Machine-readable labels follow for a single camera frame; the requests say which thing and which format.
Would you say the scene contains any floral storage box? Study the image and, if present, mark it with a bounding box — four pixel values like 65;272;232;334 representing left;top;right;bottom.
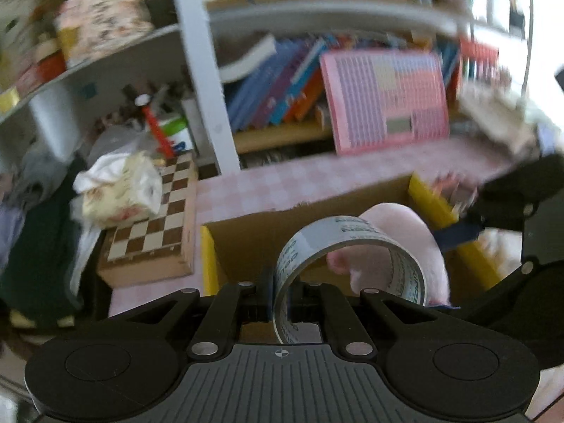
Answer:
55;0;153;69

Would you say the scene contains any white shelf unit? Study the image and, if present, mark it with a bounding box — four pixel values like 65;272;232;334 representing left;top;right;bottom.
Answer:
0;0;529;177

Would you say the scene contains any green and white box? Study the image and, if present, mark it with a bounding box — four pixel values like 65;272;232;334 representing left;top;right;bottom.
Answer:
156;115;195;155

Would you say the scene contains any pink toy laptop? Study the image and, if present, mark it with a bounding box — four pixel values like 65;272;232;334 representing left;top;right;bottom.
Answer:
319;49;451;156

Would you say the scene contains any pink plush pig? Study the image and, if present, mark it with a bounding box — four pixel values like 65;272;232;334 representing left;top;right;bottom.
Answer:
326;203;451;307

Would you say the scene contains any clear plastic bag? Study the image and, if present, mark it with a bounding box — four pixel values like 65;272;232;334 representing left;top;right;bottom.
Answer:
88;123;155;168

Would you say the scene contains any row of colourful books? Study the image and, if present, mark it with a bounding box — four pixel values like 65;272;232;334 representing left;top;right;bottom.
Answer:
222;35;336;133

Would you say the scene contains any clear tape roll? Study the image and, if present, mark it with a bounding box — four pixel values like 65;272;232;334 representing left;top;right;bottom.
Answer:
273;216;427;344

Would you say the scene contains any floral tissue pack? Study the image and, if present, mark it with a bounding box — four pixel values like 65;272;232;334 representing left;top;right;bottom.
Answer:
70;152;164;230

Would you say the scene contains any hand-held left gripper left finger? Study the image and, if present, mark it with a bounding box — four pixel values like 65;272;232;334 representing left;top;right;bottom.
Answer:
110;273;274;357

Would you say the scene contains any wooden chessboard box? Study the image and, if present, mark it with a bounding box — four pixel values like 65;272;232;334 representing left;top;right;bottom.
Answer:
98;152;198;287

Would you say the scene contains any red and white toy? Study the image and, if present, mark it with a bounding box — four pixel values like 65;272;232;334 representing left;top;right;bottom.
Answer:
134;94;177;159

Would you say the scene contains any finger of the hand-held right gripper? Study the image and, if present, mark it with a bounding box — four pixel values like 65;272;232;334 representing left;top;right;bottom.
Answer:
434;154;564;250
458;260;564;368

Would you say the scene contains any cardboard box with yellow flaps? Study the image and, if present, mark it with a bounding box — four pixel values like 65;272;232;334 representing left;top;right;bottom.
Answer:
200;175;503;340

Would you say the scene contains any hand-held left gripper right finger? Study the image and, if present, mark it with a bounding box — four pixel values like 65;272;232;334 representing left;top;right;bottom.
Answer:
291;282;459;355

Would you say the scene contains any dark green cloth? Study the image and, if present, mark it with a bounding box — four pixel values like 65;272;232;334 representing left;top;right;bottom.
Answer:
0;159;89;318

